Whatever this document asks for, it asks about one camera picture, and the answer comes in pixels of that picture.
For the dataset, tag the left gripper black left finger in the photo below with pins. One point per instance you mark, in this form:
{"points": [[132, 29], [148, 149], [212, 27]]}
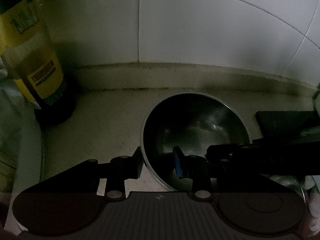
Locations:
{"points": [[117, 171]]}

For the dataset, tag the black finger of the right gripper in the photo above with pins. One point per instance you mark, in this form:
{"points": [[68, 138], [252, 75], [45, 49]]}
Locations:
{"points": [[228, 153]]}

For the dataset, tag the steel bowl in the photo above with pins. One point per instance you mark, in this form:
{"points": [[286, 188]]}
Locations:
{"points": [[291, 183], [183, 126]]}

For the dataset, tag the white gloved right hand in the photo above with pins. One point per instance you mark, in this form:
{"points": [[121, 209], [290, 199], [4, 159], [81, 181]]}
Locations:
{"points": [[311, 188]]}

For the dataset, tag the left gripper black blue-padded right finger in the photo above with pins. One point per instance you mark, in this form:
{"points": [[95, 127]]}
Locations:
{"points": [[196, 169]]}

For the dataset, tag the dark oil bottle yellow label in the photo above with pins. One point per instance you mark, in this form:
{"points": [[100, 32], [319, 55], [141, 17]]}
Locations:
{"points": [[28, 53]]}

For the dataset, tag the white round turntable tray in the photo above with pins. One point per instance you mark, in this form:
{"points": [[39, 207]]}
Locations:
{"points": [[21, 150]]}

